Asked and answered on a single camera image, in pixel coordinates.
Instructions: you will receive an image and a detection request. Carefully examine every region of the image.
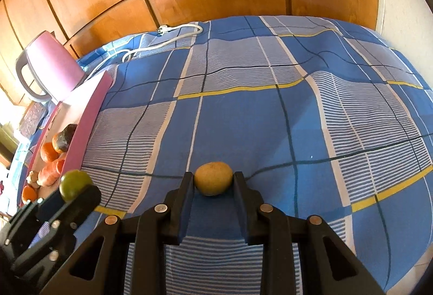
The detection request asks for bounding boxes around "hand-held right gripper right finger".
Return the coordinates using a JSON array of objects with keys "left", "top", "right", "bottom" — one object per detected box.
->
[{"left": 233, "top": 171, "right": 386, "bottom": 295}]

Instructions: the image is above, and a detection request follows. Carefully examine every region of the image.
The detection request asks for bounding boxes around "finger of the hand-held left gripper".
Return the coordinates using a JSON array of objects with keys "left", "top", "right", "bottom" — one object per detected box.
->
[
  {"left": 5, "top": 194, "right": 68, "bottom": 248},
  {"left": 10, "top": 184, "right": 102, "bottom": 278}
]

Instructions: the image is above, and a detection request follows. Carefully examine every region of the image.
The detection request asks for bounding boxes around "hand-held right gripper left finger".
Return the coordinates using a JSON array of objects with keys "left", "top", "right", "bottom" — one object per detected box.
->
[{"left": 41, "top": 172, "right": 195, "bottom": 295}]

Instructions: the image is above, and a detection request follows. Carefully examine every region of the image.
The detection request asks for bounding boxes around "orange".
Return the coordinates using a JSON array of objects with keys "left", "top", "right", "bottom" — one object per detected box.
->
[
  {"left": 40, "top": 143, "right": 60, "bottom": 162},
  {"left": 22, "top": 185, "right": 37, "bottom": 208}
]

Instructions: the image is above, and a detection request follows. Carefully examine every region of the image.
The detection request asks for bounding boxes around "green lime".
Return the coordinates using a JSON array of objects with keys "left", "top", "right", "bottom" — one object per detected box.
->
[{"left": 59, "top": 170, "right": 93, "bottom": 202}]

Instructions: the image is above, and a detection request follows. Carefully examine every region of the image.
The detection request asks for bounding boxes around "orange carrot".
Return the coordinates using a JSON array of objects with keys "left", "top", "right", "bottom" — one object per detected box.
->
[{"left": 37, "top": 158, "right": 66, "bottom": 186}]

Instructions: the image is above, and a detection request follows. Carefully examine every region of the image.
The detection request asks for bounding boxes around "small yellow potato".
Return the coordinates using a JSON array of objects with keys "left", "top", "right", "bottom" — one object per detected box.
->
[{"left": 194, "top": 161, "right": 234, "bottom": 197}]

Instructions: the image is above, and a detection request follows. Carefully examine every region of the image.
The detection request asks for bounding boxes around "pink tray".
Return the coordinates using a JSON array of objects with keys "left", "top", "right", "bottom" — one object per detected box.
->
[{"left": 18, "top": 70, "right": 115, "bottom": 211}]

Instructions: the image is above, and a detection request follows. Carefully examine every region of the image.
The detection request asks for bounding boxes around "green box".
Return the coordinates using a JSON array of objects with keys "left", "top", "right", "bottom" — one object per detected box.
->
[{"left": 0, "top": 124, "right": 21, "bottom": 167}]

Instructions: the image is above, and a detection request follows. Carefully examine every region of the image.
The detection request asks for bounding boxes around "silver patterned packet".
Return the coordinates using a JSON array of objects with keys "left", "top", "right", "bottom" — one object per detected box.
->
[{"left": 18, "top": 101, "right": 48, "bottom": 138}]

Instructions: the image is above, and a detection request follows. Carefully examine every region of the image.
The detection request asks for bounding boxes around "blue plaid bedsheet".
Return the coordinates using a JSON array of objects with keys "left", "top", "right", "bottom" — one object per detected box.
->
[{"left": 7, "top": 15, "right": 433, "bottom": 295}]

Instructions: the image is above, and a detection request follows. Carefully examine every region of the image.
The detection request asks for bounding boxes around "pink electric kettle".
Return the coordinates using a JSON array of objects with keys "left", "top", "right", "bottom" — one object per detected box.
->
[{"left": 15, "top": 30, "right": 87, "bottom": 103}]

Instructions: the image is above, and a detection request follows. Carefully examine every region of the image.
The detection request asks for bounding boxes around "white power cable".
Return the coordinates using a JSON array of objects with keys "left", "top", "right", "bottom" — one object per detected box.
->
[{"left": 83, "top": 22, "right": 204, "bottom": 79}]

